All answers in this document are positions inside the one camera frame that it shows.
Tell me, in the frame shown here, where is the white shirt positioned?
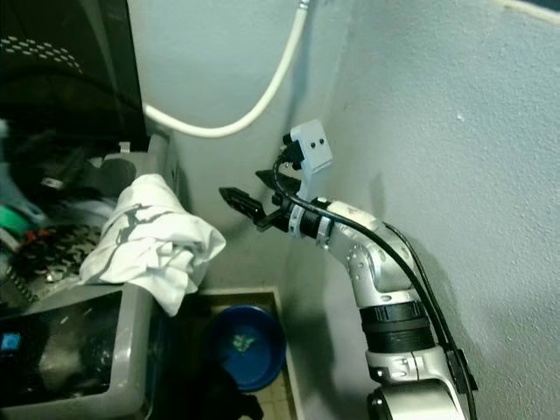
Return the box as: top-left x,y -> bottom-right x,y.
79,173 -> 226,318

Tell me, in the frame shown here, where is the grey top-load washing machine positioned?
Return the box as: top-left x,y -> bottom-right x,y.
0,131 -> 172,420

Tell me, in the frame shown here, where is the black washing machine lid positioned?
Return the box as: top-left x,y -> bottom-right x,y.
0,0 -> 145,150

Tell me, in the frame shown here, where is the blue plastic basin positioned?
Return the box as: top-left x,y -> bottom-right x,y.
210,304 -> 288,393

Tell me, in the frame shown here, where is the black white patterned garment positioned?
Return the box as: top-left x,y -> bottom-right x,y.
17,223 -> 93,281

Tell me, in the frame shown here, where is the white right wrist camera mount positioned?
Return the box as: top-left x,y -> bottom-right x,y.
284,121 -> 335,237

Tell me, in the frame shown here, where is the white water hose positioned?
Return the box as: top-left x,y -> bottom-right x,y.
143,0 -> 312,139

